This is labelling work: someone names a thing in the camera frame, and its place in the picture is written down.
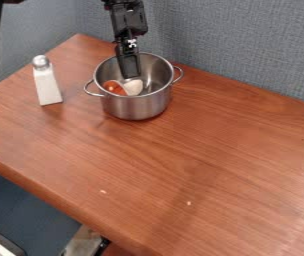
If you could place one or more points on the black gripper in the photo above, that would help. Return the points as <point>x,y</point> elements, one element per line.
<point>130,25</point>

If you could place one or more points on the metal pot with handles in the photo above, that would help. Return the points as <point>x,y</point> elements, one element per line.
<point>159,76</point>

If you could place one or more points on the red and white toy mushroom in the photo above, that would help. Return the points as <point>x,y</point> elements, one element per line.
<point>131,88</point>

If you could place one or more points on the white salt shaker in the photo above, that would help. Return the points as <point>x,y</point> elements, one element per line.
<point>47,86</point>

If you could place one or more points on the metal table leg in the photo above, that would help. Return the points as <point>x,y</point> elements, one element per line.
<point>87,243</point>

